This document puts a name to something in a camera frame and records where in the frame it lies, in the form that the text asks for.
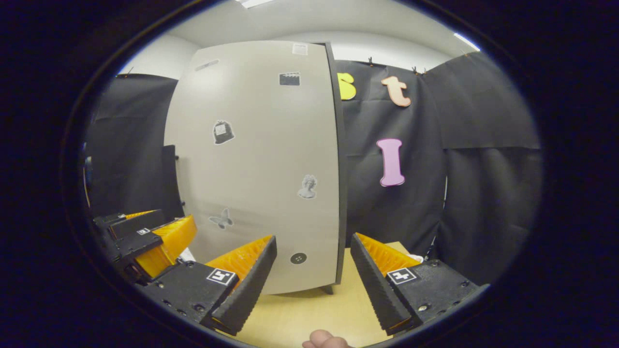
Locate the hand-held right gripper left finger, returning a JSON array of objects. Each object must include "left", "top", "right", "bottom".
[{"left": 144, "top": 234, "right": 279, "bottom": 336}]

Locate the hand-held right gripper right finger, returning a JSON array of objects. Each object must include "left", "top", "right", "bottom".
[{"left": 349, "top": 232, "right": 479, "bottom": 337}]

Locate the beige cabinet door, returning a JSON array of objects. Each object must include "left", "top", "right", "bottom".
[{"left": 163, "top": 40, "right": 348, "bottom": 295}]

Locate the black backdrop cloth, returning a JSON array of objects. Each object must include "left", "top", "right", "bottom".
[{"left": 85, "top": 51, "right": 542, "bottom": 286}]

